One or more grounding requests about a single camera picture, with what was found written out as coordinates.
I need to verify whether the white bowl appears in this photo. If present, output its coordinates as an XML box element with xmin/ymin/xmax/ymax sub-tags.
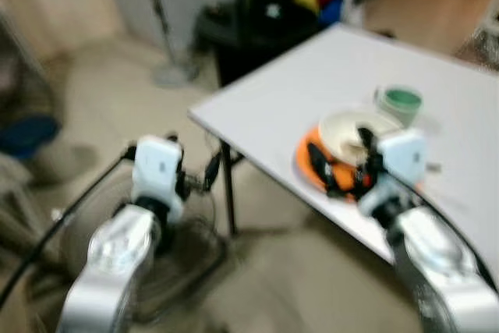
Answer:
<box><xmin>318</xmin><ymin>109</ymin><xmax>406</xmax><ymax>166</ymax></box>

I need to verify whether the black table leg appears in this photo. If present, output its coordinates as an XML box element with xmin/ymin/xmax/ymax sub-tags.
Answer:
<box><xmin>219</xmin><ymin>140</ymin><xmax>246</xmax><ymax>237</ymax></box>

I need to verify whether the green cup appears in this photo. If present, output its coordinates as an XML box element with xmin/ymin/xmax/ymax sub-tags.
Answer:
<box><xmin>374</xmin><ymin>86</ymin><xmax>424</xmax><ymax>129</ymax></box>

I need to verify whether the black low cabinet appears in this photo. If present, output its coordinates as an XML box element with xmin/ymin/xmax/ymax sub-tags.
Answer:
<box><xmin>193</xmin><ymin>4</ymin><xmax>332</xmax><ymax>88</ymax></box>

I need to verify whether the blue toy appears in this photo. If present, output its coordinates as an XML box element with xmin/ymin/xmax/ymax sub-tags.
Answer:
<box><xmin>320</xmin><ymin>0</ymin><xmax>344</xmax><ymax>24</ymax></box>

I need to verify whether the dark blue cushion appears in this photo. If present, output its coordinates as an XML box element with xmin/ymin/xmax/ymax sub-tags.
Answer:
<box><xmin>0</xmin><ymin>115</ymin><xmax>62</xmax><ymax>159</ymax></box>

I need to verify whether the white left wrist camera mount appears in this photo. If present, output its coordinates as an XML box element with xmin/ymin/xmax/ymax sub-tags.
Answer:
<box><xmin>131</xmin><ymin>136</ymin><xmax>186</xmax><ymax>221</ymax></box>

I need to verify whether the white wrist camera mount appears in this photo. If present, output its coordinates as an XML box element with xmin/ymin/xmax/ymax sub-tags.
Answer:
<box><xmin>131</xmin><ymin>136</ymin><xmax>186</xmax><ymax>221</ymax></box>
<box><xmin>359</xmin><ymin>129</ymin><xmax>429</xmax><ymax>217</ymax></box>

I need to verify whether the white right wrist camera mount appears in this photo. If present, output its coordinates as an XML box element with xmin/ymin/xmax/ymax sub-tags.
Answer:
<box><xmin>359</xmin><ymin>129</ymin><xmax>429</xmax><ymax>217</ymax></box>

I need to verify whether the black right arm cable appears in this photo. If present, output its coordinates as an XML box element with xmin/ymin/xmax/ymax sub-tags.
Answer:
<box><xmin>386</xmin><ymin>169</ymin><xmax>499</xmax><ymax>291</ymax></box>

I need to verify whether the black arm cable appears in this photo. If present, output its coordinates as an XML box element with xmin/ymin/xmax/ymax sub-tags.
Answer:
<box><xmin>0</xmin><ymin>146</ymin><xmax>140</xmax><ymax>306</ymax></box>
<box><xmin>386</xmin><ymin>169</ymin><xmax>499</xmax><ymax>291</ymax></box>

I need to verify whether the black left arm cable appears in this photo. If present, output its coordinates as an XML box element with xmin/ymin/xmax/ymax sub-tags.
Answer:
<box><xmin>0</xmin><ymin>146</ymin><xmax>140</xmax><ymax>306</ymax></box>

